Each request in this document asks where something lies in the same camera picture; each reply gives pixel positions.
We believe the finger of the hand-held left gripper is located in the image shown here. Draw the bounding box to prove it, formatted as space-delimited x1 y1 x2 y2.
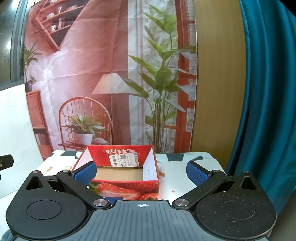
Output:
0 154 14 170

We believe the light wooden panel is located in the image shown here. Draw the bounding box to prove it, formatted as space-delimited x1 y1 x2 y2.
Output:
191 0 247 154

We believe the teal curtain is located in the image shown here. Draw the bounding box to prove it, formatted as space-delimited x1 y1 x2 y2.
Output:
225 0 296 210

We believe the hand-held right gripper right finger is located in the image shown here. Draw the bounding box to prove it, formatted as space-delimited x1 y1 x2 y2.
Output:
171 160 261 211

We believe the dark window with grey frame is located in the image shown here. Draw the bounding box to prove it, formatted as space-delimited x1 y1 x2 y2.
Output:
0 0 31 91

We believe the printed room scene backdrop cloth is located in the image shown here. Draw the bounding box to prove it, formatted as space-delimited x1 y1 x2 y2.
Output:
23 0 198 162

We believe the red strawberry print cardboard box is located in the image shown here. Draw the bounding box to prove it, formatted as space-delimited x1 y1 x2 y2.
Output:
72 145 160 201

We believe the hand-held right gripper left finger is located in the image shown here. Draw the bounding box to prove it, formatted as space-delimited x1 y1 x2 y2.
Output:
23 161 112 210

